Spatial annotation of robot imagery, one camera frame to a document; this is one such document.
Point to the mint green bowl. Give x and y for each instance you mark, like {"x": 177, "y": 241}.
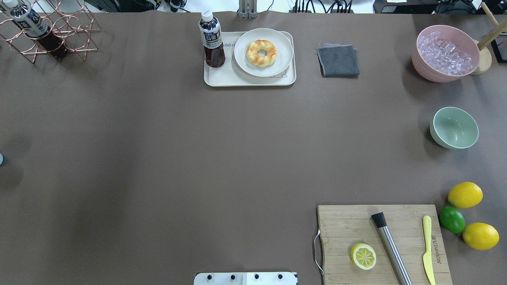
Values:
{"x": 454, "y": 128}

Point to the clear ice cubes pile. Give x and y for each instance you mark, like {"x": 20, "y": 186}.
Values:
{"x": 443, "y": 55}

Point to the pink bowl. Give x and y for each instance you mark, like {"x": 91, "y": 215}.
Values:
{"x": 462, "y": 40}

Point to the cream serving tray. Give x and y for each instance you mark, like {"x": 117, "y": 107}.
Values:
{"x": 231, "y": 75}

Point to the glazed twisted donut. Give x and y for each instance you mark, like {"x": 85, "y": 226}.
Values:
{"x": 261, "y": 53}

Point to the white round plate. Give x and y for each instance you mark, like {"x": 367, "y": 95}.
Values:
{"x": 281, "y": 42}

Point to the grey folded cloth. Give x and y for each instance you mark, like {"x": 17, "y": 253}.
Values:
{"x": 337, "y": 60}

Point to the tea bottle on tray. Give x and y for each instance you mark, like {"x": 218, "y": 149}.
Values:
{"x": 210, "y": 31}

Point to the bamboo cutting board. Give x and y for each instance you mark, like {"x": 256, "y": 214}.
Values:
{"x": 343, "y": 226}

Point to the half lemon slice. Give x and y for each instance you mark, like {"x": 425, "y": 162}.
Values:
{"x": 363, "y": 256}

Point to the steel muddler black tip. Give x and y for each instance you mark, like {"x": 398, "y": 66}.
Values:
{"x": 391, "y": 249}

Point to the yellow plastic knife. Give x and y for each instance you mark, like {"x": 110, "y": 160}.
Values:
{"x": 427, "y": 256}

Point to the green lime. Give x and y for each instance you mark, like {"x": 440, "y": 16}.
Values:
{"x": 452, "y": 219}

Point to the yellow lemon upper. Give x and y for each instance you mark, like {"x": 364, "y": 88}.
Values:
{"x": 465, "y": 195}

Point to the yellow lemon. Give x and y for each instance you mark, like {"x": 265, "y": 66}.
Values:
{"x": 480, "y": 236}
{"x": 465, "y": 195}

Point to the yellow lemon lower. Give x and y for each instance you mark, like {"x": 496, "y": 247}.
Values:
{"x": 480, "y": 236}

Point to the tea bottle in rack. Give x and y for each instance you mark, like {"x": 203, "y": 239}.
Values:
{"x": 36, "y": 27}

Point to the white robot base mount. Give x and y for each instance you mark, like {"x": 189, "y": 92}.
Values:
{"x": 247, "y": 278}

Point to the copper wire bottle rack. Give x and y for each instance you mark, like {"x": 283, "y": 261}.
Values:
{"x": 72, "y": 29}

